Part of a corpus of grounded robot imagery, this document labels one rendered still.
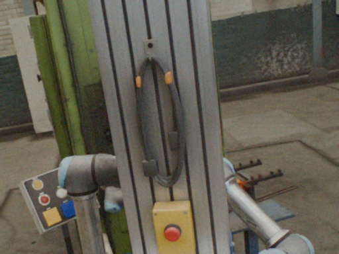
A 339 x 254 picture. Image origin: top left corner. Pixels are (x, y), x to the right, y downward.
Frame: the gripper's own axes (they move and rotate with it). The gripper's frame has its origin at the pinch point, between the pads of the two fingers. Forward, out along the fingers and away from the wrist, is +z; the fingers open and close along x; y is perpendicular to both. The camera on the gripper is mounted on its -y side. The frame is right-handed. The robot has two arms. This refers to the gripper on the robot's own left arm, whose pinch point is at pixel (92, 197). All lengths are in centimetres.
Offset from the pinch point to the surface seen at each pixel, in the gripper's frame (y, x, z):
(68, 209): 0.1, 10.6, 9.6
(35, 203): 9.5, 25.1, 10.4
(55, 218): -1.6, 19.2, 9.6
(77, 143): 33.9, -15.2, 20.4
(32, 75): 273, -207, 458
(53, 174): 20.0, 9.6, 10.4
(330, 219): -92, -215, 53
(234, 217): -44, -75, -3
